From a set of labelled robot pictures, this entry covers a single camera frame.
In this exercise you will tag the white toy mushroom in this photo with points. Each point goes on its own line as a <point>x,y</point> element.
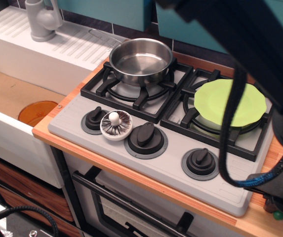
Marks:
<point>116,125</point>

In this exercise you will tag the black stove knob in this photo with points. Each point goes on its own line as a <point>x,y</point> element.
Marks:
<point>146,142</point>
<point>200,164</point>
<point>90,122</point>

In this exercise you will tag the stainless steel pan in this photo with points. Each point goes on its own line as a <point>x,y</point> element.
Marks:
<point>138,62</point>

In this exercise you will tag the black right stove knob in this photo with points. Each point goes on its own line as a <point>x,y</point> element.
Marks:
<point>200,164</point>

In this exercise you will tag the green toy pickle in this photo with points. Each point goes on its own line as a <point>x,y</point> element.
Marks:
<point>278,215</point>

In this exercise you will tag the white toy sink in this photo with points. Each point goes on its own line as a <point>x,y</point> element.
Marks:
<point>33,71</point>

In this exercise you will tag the wood pattern drawer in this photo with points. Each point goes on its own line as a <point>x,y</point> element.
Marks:
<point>17,188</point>

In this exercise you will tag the black middle stove knob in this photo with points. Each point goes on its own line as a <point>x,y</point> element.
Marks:
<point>146,142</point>

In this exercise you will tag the light green plate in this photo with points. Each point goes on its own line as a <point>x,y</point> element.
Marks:
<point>211,99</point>

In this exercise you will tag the orange translucent bowl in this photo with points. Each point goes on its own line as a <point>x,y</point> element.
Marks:
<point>33,113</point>

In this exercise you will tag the black left burner grate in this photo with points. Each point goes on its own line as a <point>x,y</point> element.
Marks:
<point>148,103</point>

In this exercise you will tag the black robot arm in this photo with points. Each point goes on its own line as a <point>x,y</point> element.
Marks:
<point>250,32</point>

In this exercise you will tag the grey toy stove top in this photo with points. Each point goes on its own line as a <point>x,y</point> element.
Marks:
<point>165,169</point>

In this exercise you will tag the grey toy faucet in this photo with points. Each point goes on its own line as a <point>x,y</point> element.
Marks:
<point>43,22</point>

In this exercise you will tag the oven door with black handle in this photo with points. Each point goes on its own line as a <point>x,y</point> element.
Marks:
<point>128,211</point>

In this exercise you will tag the black left stove knob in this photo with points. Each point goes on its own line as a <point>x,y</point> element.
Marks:
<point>90,122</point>

